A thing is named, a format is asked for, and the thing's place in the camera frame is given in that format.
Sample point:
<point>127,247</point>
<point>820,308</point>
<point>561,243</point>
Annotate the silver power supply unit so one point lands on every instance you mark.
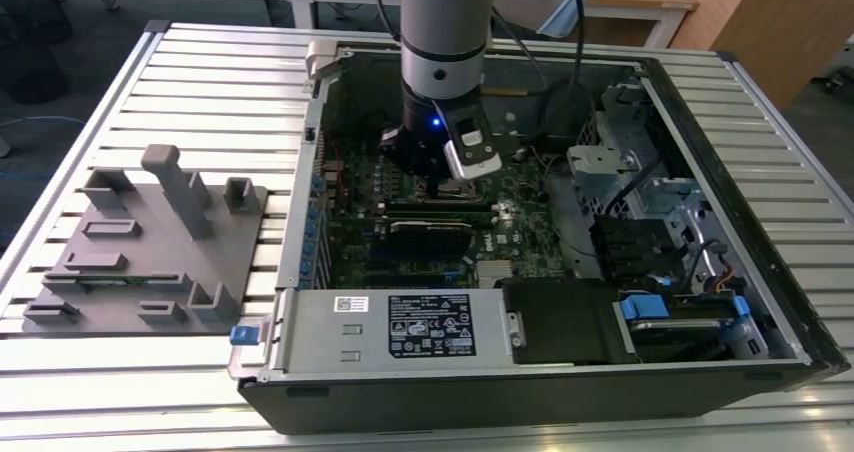
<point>307,342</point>

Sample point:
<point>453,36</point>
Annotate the blue plastic clip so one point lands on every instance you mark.
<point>738,306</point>

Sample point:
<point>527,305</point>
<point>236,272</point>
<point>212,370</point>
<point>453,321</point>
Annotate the silver CPU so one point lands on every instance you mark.
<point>457,187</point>

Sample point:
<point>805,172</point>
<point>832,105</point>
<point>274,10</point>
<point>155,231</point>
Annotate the metal locking lever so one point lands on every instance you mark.
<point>477,189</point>

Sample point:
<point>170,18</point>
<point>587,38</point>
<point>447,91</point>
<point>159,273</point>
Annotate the black plastic drive bracket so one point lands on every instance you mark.
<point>630,247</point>

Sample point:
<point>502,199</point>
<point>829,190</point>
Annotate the green motherboard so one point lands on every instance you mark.
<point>534,242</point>

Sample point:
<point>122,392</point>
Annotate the hard disk in blue carrier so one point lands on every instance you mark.
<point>643,307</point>

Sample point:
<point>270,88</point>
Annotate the CPU socket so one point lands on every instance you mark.
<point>461,198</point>

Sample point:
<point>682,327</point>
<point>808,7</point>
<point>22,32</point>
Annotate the metal disk bay cage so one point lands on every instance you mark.
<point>594,159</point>

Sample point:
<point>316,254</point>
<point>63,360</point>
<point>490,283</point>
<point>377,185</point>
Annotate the wooden cabinet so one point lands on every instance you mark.
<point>768,22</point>

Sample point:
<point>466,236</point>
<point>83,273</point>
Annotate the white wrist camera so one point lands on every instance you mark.
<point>474,157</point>

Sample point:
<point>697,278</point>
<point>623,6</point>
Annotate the blue power supply latch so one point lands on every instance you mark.
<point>243,335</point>

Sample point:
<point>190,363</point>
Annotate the green RAM stick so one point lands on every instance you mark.
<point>127,281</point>

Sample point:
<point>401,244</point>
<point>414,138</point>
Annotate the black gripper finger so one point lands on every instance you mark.
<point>435,187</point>

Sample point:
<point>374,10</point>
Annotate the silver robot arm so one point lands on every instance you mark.
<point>443,32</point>

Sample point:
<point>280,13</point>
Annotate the black PC case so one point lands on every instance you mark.
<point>467,407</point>

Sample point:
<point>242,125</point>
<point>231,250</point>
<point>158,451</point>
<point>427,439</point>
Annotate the silver chipset heatsink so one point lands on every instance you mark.
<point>498,269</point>

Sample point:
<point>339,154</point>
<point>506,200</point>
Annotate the black office chair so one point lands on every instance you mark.
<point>34,62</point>

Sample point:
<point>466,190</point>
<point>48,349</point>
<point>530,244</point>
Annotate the grey parts rack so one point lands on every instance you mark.
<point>160,267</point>

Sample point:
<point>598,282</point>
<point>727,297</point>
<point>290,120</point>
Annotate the black graphics card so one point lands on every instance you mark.
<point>430,244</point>

